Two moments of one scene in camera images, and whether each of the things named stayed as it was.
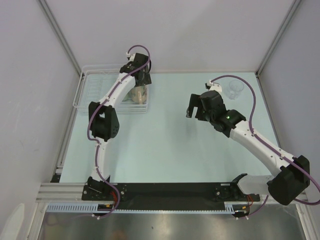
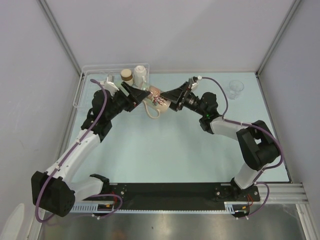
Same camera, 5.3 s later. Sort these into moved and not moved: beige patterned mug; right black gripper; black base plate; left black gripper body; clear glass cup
Moved: beige patterned mug; right black gripper; left black gripper body
Not moved: black base plate; clear glass cup
